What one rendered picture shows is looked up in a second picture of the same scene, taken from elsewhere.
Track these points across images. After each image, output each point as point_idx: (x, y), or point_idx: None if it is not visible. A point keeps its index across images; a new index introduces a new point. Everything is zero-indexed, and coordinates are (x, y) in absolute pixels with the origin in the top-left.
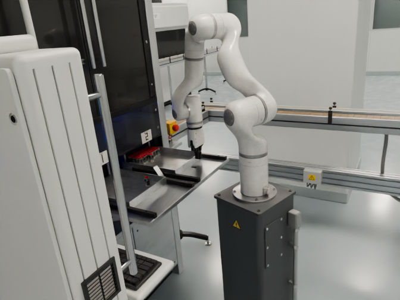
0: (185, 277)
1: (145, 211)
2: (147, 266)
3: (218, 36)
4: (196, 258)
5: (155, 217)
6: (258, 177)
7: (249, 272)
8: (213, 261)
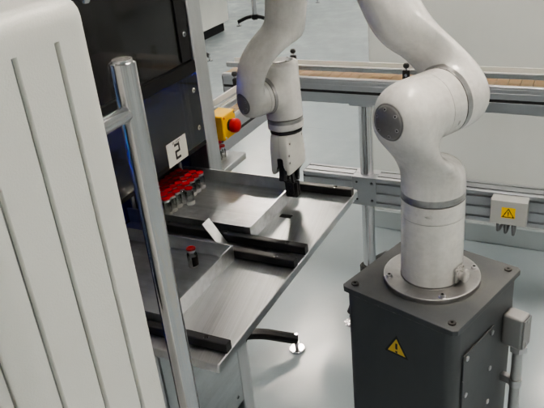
0: None
1: (204, 337)
2: None
3: None
4: (278, 381)
5: (227, 350)
6: (447, 247)
7: None
8: (312, 388)
